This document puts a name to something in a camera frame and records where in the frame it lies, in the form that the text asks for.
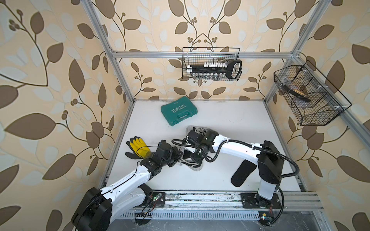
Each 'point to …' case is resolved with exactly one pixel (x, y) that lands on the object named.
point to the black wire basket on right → (314, 99)
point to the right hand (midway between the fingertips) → (195, 158)
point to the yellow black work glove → (140, 149)
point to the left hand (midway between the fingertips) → (182, 150)
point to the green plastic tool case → (179, 110)
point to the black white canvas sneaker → (188, 160)
